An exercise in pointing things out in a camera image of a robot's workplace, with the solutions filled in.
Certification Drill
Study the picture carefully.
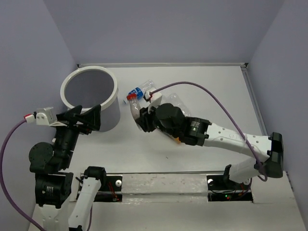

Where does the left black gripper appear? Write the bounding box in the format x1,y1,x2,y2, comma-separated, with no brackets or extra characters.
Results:
51,102,103,165

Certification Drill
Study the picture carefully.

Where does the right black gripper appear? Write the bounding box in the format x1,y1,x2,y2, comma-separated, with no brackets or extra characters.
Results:
136,100,179,139

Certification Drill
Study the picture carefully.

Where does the red cap clear bottle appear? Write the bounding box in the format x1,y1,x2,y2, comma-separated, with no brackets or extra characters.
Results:
127,93,141,121

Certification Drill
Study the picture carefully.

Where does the orange milk tea bottle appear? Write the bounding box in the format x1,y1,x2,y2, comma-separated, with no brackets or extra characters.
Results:
156,127,183,146

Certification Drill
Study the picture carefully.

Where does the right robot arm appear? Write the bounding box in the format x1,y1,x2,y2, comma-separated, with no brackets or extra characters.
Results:
135,103,283,189

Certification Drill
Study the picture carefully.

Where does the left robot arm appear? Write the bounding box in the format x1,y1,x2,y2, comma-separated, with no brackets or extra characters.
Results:
29,105,106,231

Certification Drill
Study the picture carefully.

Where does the white round bin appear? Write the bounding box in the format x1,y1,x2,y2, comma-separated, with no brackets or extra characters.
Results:
60,65,120,132

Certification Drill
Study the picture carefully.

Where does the blue label water bottle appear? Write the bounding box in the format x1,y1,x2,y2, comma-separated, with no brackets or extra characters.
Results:
123,79,154,104

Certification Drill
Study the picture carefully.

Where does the clear ribbed bottle right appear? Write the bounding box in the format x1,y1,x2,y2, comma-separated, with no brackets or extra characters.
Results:
167,93,191,116

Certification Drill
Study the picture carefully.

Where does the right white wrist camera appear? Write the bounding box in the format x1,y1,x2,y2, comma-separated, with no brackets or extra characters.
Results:
143,87,162,111

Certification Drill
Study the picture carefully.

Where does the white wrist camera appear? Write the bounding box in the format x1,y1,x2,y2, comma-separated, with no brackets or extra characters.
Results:
143,87,162,111
24,107,66,127

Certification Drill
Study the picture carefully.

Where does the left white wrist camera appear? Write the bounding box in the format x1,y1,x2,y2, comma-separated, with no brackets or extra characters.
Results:
24,107,66,127

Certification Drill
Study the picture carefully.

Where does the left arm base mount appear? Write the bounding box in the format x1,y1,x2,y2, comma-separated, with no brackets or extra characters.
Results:
94,174,123,203

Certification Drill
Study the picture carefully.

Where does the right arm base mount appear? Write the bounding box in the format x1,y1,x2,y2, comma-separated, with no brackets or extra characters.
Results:
206,175,253,202

